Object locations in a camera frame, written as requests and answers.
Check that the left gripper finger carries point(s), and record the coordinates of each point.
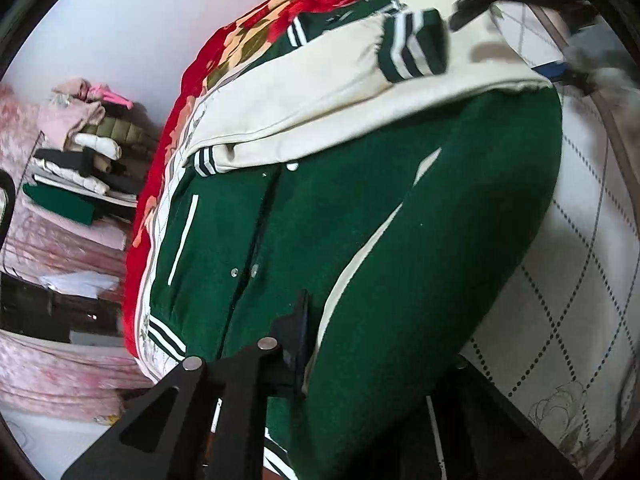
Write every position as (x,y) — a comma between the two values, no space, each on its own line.
(206,420)

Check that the red floral blanket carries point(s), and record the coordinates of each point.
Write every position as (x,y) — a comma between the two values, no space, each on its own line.
(242,40)

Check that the white diamond pattern sheet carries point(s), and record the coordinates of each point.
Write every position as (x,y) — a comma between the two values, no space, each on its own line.
(561,340)

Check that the clothes rack with garments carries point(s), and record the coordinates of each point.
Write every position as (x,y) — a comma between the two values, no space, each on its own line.
(93,158)

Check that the pink plastic hanger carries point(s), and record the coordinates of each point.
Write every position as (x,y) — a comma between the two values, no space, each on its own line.
(103,93)

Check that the green white varsity jacket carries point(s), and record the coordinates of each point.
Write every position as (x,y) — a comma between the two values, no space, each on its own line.
(395,171)

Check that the pink patterned fabric pile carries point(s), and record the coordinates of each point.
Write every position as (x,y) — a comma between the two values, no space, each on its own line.
(62,286)

